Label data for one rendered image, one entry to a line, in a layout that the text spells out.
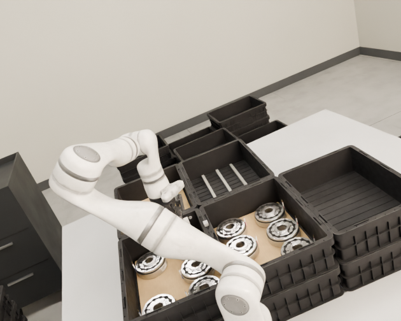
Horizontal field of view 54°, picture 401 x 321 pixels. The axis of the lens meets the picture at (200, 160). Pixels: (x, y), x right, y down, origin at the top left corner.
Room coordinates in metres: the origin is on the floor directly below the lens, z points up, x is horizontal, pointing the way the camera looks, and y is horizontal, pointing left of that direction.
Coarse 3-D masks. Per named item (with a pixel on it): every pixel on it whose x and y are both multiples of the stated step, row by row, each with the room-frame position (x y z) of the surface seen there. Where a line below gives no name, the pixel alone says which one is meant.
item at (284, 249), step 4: (288, 240) 0.94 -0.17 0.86; (292, 240) 0.94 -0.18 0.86; (296, 240) 0.93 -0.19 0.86; (300, 240) 0.93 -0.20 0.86; (304, 240) 0.92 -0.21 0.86; (308, 240) 0.91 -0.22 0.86; (284, 244) 0.93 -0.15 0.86; (288, 244) 0.92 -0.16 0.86; (284, 248) 0.92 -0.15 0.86; (288, 248) 0.91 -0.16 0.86; (284, 252) 0.90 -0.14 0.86; (288, 252) 0.89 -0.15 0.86
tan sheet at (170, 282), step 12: (168, 264) 1.06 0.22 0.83; (180, 264) 1.04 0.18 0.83; (168, 276) 1.01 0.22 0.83; (180, 276) 0.99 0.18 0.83; (216, 276) 0.93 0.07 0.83; (144, 288) 0.99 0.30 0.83; (156, 288) 0.97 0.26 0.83; (168, 288) 0.96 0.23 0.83; (180, 288) 0.94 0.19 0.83; (144, 300) 0.94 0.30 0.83
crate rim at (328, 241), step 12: (264, 180) 1.20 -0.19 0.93; (276, 180) 1.17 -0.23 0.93; (240, 192) 1.18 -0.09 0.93; (288, 192) 1.08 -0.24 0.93; (204, 204) 1.18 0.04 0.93; (300, 204) 1.00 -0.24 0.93; (204, 216) 1.11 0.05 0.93; (312, 216) 0.93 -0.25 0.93; (324, 228) 0.86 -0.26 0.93; (216, 240) 0.99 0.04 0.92; (324, 240) 0.81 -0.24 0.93; (300, 252) 0.80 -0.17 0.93; (312, 252) 0.81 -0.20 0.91; (264, 264) 0.81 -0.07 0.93; (276, 264) 0.80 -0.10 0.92
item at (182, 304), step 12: (204, 228) 1.05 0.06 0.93; (120, 240) 1.15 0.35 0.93; (120, 252) 1.08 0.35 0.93; (120, 264) 1.02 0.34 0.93; (120, 276) 0.96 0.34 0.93; (180, 300) 0.78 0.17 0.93; (192, 300) 0.78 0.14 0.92; (204, 300) 0.78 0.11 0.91; (156, 312) 0.77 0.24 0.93; (168, 312) 0.77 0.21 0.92
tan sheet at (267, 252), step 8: (248, 216) 1.17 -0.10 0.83; (288, 216) 1.09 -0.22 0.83; (248, 224) 1.12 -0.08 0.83; (256, 224) 1.11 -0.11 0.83; (248, 232) 1.08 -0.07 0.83; (256, 232) 1.07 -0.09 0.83; (264, 232) 1.05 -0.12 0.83; (256, 240) 1.03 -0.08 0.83; (264, 240) 1.02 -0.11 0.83; (264, 248) 0.98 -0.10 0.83; (272, 248) 0.97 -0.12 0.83; (280, 248) 0.95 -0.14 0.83; (264, 256) 0.95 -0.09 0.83; (272, 256) 0.93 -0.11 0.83
